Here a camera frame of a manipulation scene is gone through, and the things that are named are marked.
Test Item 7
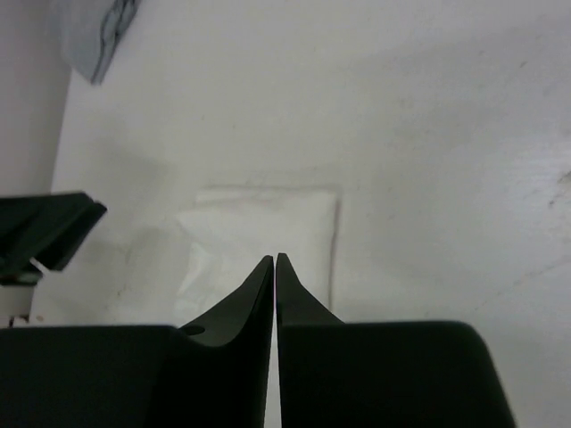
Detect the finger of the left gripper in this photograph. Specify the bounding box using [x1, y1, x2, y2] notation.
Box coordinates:
[1, 192, 107, 272]

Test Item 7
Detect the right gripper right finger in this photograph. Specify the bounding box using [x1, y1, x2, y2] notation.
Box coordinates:
[276, 254, 516, 427]

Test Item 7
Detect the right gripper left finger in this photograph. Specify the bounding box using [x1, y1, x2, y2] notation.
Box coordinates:
[1, 256, 273, 427]

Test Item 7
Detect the white tank top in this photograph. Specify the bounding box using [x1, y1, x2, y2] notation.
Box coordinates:
[174, 187, 339, 325]

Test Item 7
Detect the folded grey tank top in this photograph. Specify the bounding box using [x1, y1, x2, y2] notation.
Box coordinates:
[53, 0, 140, 85]

